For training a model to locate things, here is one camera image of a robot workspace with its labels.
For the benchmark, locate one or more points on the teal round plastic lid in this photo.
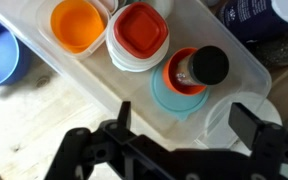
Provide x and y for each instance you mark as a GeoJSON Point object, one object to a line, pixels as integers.
{"type": "Point", "coordinates": [170, 103]}

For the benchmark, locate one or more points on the white container with red lid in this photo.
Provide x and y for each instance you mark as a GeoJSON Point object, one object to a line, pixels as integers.
{"type": "Point", "coordinates": [140, 30]}

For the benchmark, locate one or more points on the white plastic container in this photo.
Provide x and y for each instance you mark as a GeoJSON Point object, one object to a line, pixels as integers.
{"type": "Point", "coordinates": [159, 6]}

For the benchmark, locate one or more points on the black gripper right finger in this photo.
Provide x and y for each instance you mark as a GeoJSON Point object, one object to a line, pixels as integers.
{"type": "Point", "coordinates": [270, 146]}

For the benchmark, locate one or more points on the spice jar with black lid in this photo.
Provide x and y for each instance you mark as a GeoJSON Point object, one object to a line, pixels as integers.
{"type": "Point", "coordinates": [209, 65]}

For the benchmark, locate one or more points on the blue plastic bowl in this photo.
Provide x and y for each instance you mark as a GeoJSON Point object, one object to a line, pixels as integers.
{"type": "Point", "coordinates": [0, 53]}

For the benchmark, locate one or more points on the clear plastic storage case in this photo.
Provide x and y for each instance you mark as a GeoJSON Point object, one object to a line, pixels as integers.
{"type": "Point", "coordinates": [190, 33]}

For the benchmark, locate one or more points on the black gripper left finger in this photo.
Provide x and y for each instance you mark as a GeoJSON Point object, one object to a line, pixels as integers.
{"type": "Point", "coordinates": [80, 150]}

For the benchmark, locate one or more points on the dark speckled pad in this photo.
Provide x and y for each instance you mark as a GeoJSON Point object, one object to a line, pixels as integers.
{"type": "Point", "coordinates": [280, 50]}

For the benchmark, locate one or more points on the clear square plastic container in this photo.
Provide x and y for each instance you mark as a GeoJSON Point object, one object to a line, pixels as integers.
{"type": "Point", "coordinates": [41, 20]}

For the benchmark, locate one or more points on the clear round plastic lid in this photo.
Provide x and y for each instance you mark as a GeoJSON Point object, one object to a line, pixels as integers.
{"type": "Point", "coordinates": [224, 133]}

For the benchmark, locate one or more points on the dark blue canister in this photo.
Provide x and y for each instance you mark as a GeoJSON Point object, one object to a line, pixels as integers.
{"type": "Point", "coordinates": [250, 16]}

